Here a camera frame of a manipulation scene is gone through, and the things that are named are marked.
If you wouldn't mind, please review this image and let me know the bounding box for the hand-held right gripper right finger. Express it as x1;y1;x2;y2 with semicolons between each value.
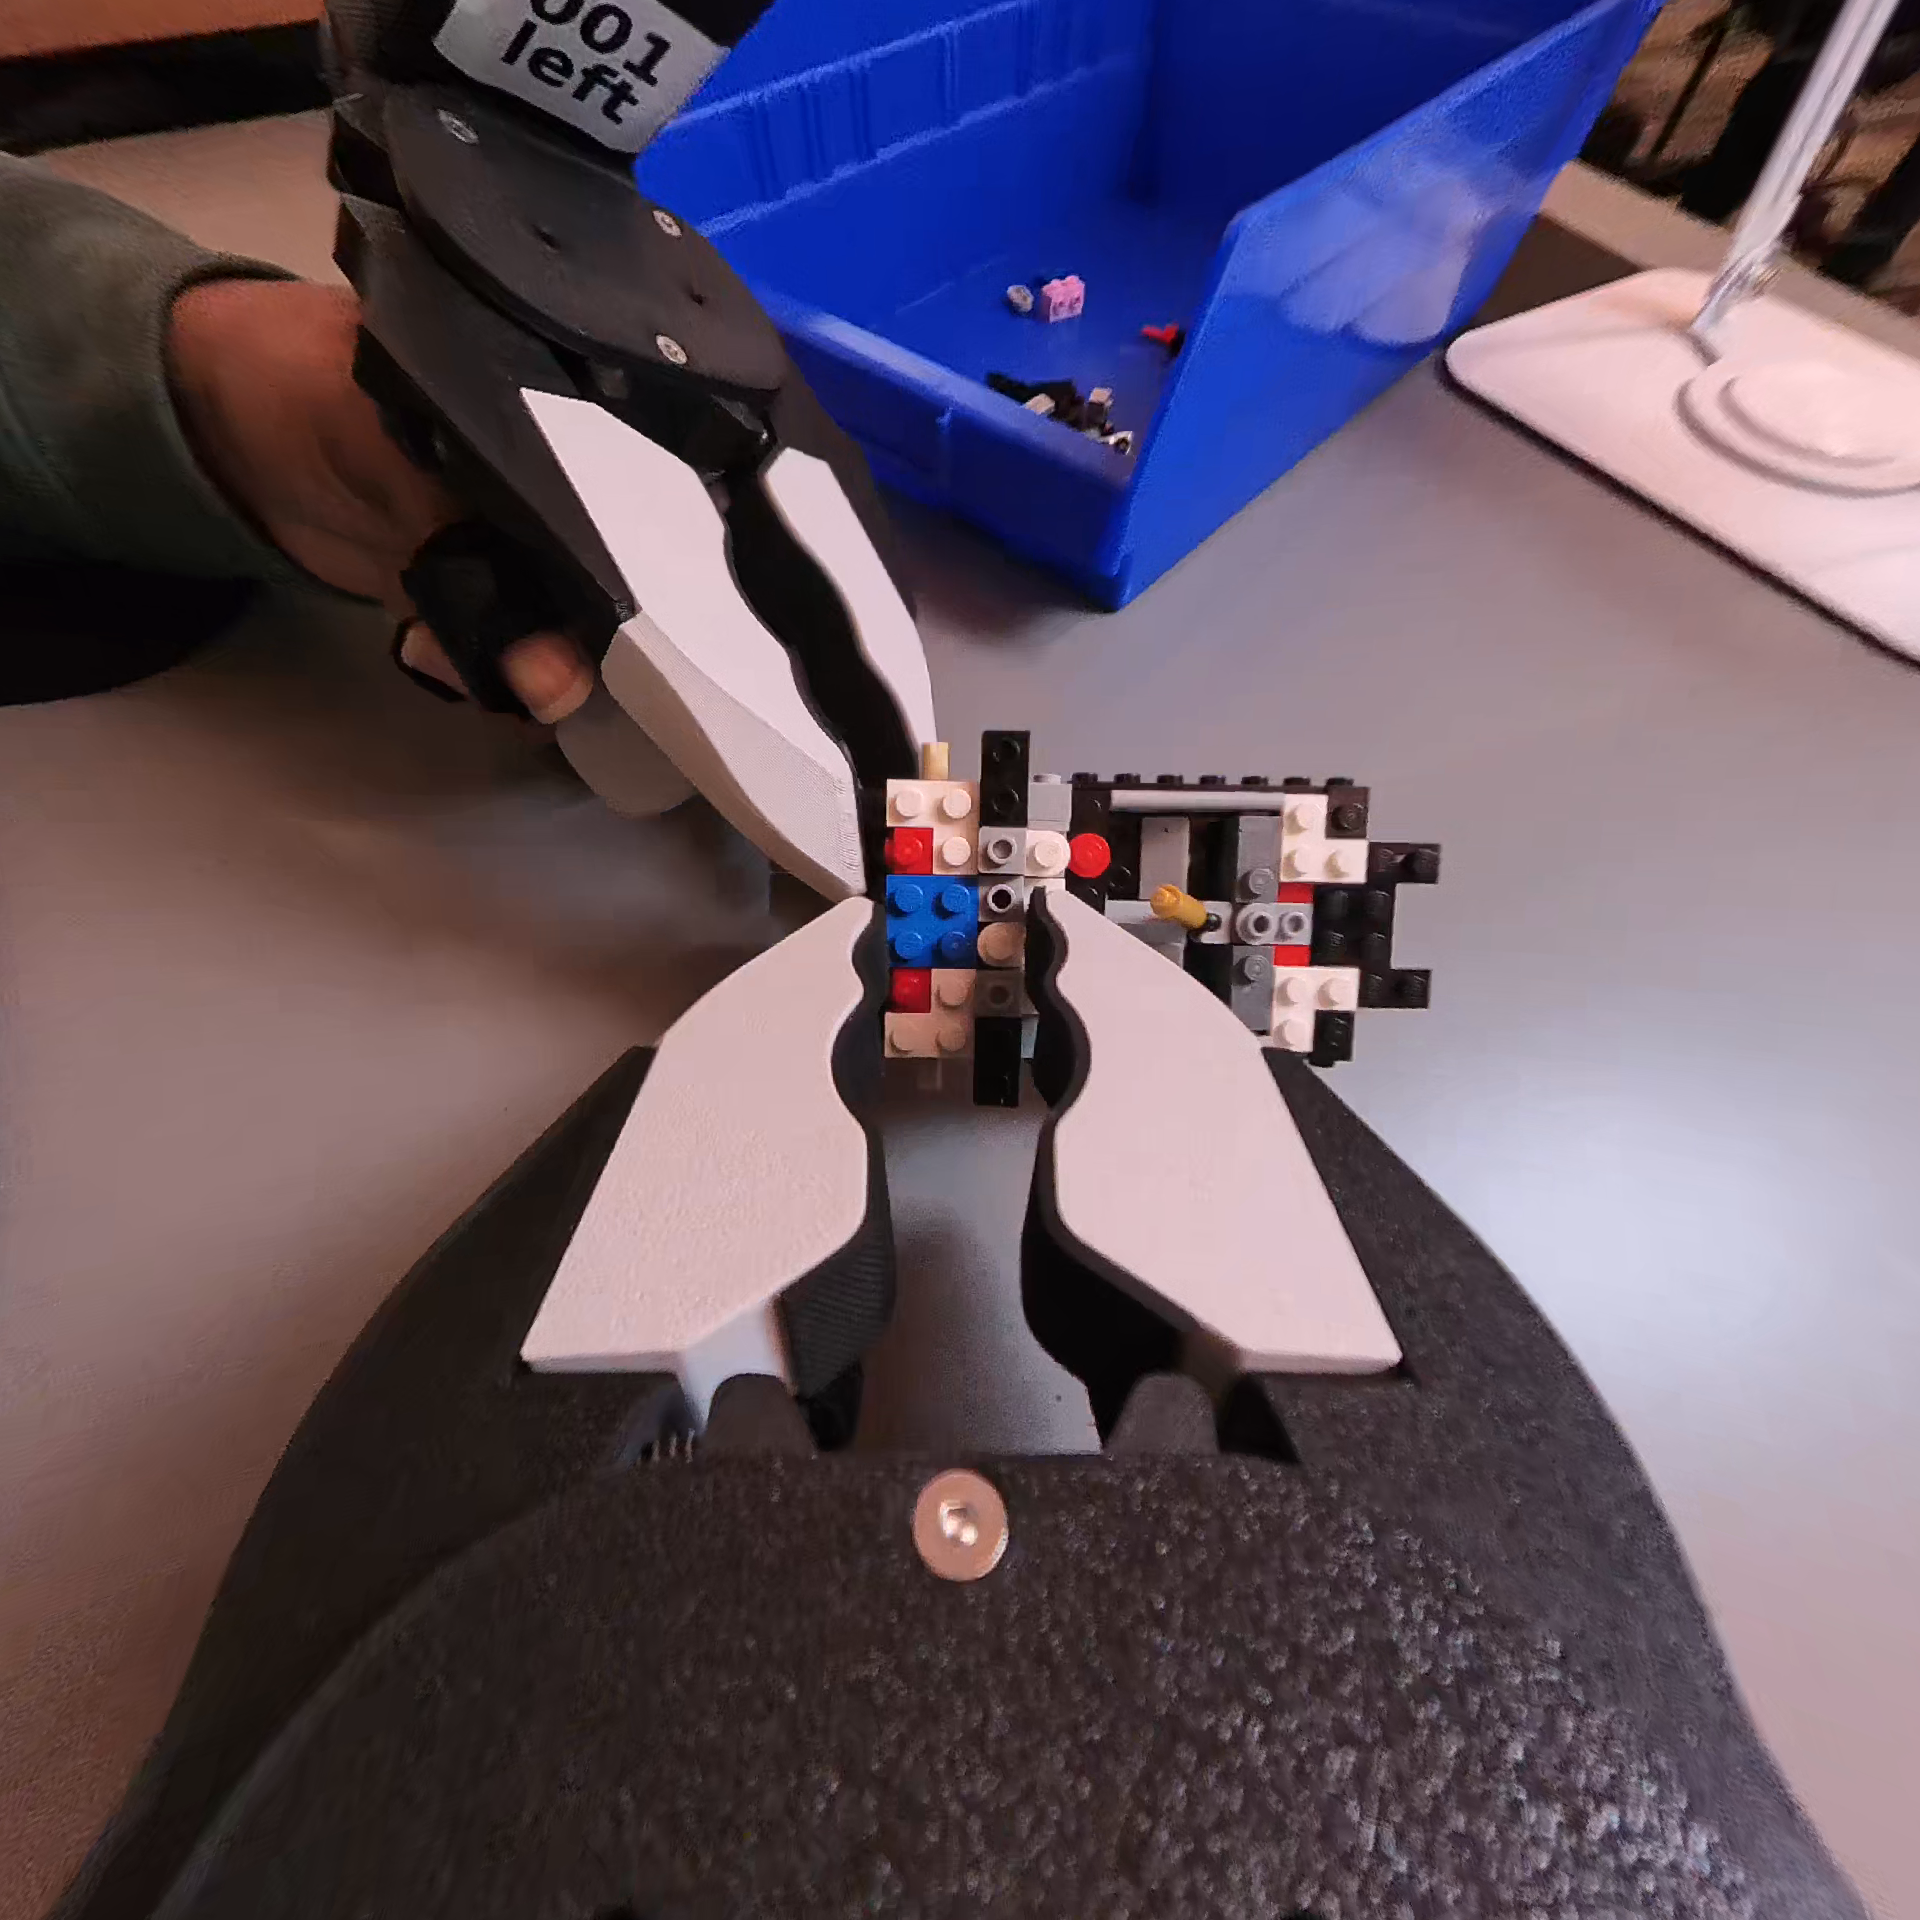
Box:
1021;887;1404;1387

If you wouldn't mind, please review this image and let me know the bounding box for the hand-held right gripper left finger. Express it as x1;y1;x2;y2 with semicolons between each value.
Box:
522;891;903;1412

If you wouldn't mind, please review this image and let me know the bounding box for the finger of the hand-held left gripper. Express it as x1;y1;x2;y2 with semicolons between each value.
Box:
760;443;943;806
516;383;879;902

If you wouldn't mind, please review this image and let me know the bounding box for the lego pieces pile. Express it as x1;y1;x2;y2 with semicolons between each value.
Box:
984;264;1189;457

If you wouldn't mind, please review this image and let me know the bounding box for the lego car model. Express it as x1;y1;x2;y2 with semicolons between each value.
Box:
877;720;1442;1112

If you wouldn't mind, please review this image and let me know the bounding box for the blue plastic bin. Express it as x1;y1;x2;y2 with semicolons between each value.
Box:
630;0;1668;612

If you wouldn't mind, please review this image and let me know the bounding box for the white book stand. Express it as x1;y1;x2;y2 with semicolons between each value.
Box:
1440;0;1920;668

